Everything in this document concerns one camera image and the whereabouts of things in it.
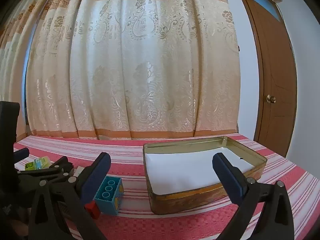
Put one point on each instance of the brown wooden door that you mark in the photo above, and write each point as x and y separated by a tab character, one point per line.
275	67

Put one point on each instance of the pink striped bed cloth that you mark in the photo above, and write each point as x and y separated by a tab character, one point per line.
175	225

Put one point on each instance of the white paper sheet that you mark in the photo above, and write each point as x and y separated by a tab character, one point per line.
180	170

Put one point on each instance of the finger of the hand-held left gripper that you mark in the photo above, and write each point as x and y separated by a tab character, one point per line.
21	153
60	165

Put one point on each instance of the white charger plug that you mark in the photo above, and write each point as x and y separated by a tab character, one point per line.
78	170

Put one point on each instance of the rectangular metal tin box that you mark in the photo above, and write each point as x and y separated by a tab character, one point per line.
200	200

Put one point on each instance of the red toy brick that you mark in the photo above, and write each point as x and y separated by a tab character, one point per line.
93	208

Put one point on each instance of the window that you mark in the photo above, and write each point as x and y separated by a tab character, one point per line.
27	92

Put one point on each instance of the green toy brick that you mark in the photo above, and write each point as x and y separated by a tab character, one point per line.
31	166

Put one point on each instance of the cream floral curtain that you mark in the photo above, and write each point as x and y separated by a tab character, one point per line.
150	55
12	67

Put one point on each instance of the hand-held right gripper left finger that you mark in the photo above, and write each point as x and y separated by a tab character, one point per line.
96	175

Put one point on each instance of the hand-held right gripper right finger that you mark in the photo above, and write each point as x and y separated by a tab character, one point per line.
230	177

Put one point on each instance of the brass door knob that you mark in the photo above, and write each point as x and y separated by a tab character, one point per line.
270	99

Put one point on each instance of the blue toy brick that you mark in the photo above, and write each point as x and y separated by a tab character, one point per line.
110	202

